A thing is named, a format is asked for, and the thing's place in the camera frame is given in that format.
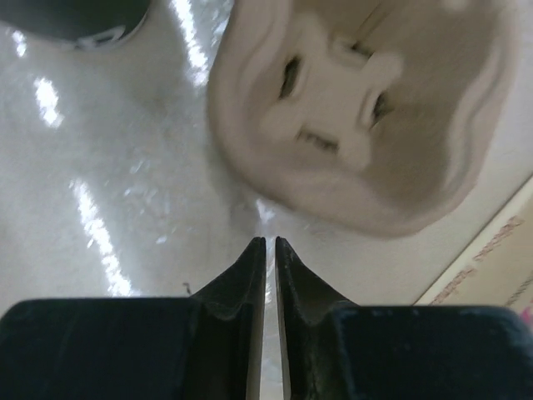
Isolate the pink beige paper bag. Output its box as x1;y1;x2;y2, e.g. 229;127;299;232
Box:
416;180;532;327

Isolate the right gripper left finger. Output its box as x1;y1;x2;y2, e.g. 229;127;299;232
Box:
1;237;267;399

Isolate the cardboard cup carrier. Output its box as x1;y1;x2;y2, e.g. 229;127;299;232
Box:
207;1;521;237

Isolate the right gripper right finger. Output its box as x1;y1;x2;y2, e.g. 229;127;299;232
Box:
275;237;532;399

